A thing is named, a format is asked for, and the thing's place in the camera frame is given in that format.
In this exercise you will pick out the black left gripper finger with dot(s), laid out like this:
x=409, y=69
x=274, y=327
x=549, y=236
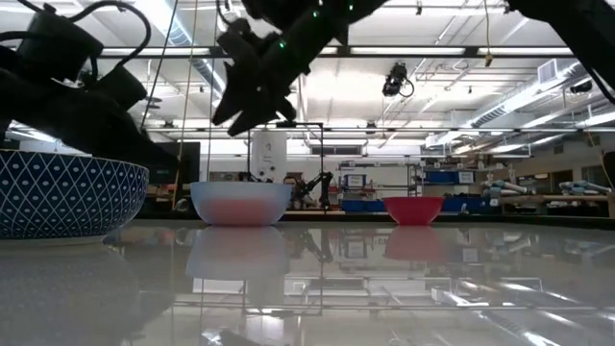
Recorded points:
x=154, y=154

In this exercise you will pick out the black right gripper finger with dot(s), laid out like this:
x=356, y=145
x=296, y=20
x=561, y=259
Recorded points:
x=252, y=120
x=230, y=98

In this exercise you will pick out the white blue background robot arm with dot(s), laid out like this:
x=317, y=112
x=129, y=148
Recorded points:
x=504, y=187
x=583, y=186

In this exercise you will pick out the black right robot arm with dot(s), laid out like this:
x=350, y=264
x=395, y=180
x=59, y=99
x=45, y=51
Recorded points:
x=331, y=17

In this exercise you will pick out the small black background robot arm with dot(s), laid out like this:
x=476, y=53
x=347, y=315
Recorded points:
x=317, y=185

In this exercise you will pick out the black monitor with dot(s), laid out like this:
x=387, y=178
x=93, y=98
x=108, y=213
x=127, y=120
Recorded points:
x=185, y=161

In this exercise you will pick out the white cylindrical appliance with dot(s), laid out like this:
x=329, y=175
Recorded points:
x=269, y=156

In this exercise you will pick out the pale white bowl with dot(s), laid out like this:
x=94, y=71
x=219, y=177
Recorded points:
x=240, y=204

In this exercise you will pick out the blue white patterned bowl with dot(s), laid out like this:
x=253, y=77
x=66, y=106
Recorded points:
x=67, y=194

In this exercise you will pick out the blue storage bin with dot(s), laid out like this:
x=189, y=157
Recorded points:
x=449, y=177
x=362, y=205

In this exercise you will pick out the red bowl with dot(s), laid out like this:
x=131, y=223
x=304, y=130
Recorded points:
x=414, y=210

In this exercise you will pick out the white ceiling air vent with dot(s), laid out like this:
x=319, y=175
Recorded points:
x=548, y=71

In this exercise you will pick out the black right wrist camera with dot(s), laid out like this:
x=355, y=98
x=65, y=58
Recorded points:
x=240, y=36

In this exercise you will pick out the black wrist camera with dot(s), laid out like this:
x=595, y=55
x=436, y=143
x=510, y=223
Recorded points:
x=240, y=36
x=57, y=45

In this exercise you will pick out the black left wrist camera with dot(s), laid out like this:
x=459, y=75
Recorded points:
x=57, y=45

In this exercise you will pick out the black overhead camera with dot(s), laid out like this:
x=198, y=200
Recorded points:
x=395, y=79

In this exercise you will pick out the black overhead frame beam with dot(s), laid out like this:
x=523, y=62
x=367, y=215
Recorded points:
x=408, y=51

